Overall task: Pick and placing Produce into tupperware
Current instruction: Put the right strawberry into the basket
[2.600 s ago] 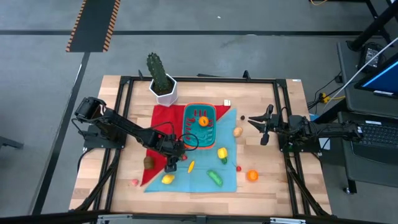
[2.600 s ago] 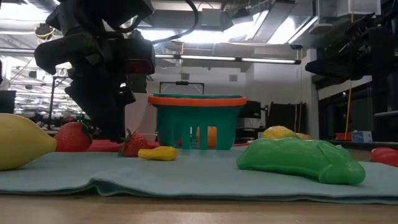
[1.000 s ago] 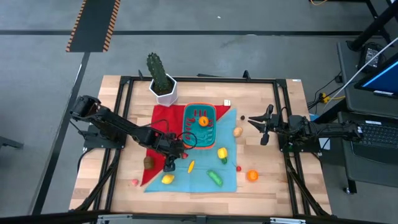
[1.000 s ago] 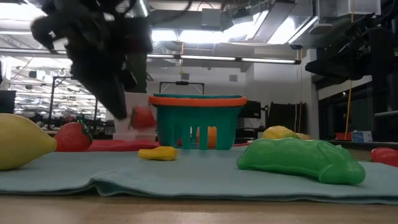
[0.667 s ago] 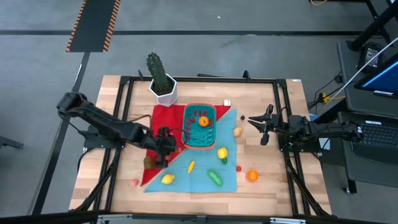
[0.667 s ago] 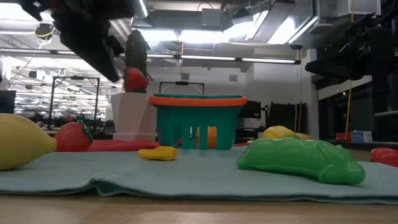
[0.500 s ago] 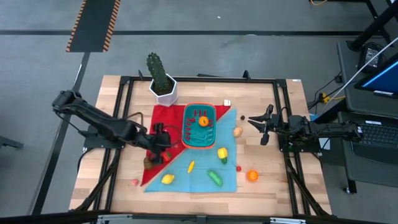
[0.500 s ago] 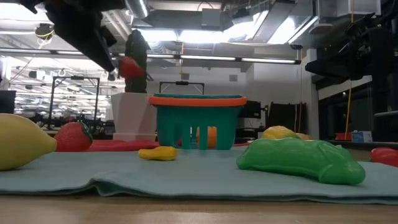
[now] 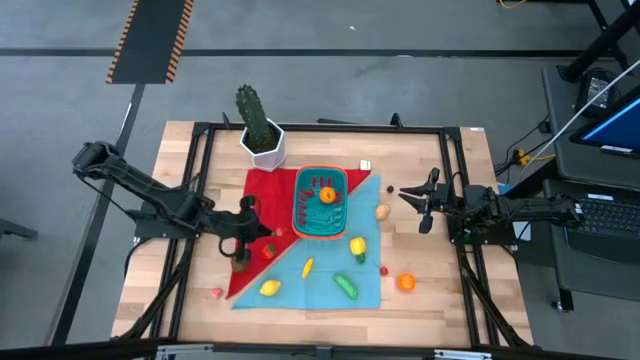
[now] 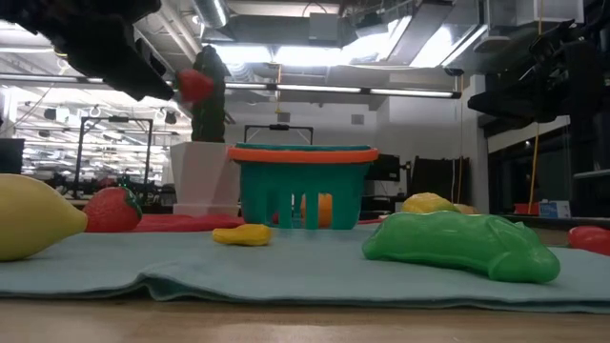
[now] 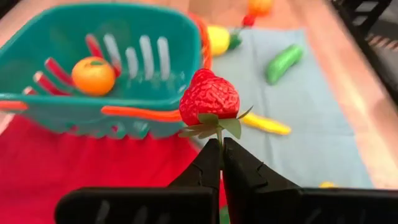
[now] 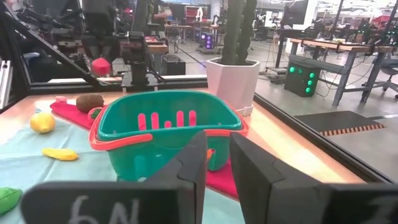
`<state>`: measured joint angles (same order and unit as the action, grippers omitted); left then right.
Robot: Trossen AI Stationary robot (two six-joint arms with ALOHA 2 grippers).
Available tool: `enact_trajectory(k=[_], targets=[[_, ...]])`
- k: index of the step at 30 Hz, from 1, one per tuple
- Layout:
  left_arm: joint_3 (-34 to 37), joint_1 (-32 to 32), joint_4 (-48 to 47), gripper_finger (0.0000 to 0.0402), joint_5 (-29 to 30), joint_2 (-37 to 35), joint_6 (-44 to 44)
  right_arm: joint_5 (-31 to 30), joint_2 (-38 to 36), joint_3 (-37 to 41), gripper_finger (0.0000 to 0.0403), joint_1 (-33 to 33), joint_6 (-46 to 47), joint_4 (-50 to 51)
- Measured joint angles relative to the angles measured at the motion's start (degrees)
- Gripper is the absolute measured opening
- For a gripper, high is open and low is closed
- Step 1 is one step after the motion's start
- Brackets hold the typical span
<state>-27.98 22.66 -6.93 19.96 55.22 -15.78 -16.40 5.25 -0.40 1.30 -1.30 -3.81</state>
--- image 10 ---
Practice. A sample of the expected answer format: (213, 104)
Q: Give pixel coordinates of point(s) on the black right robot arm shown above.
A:
(586, 71)

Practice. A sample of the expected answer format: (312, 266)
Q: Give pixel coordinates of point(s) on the green toy cucumber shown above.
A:
(453, 243)

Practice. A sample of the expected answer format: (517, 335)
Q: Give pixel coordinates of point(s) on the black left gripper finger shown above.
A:
(114, 62)
(152, 59)

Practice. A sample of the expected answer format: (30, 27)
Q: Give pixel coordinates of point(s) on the black monitor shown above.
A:
(383, 167)
(10, 156)

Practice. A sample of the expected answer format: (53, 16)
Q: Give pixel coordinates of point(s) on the black metal rig frame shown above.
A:
(116, 119)

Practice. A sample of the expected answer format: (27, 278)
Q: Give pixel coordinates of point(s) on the yellow toy pepper green stem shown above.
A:
(426, 204)

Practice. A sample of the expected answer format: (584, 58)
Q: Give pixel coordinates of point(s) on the red bin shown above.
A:
(524, 208)

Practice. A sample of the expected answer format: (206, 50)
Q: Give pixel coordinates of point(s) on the black panels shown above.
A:
(438, 181)

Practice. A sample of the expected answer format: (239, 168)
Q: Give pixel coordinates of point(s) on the light blue cloth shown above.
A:
(286, 267)

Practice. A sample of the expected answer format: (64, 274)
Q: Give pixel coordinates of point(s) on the tall green cactus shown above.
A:
(209, 109)

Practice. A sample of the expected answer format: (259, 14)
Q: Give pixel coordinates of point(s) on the red toy cherry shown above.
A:
(591, 240)

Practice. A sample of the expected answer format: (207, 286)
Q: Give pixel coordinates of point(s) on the white angular plant pot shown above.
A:
(205, 176)

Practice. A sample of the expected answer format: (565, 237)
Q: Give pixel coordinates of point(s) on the orange toy fruit green leaf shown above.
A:
(325, 209)

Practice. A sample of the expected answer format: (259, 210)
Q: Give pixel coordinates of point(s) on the black frame with camera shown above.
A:
(278, 127)

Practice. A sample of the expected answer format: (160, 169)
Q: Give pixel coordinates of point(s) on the silver ventilation duct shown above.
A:
(212, 12)

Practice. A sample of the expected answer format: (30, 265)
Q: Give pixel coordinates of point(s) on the red toy strawberry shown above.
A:
(109, 212)
(195, 86)

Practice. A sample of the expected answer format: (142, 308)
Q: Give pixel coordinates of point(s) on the yellow toy lemon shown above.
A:
(33, 219)

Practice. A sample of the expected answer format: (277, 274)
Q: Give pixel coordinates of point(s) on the small yellow toy banana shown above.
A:
(243, 235)

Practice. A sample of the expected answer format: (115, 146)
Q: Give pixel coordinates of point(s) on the blue box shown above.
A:
(555, 208)

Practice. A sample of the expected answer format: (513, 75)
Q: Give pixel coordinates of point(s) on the tan toy potato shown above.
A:
(468, 208)

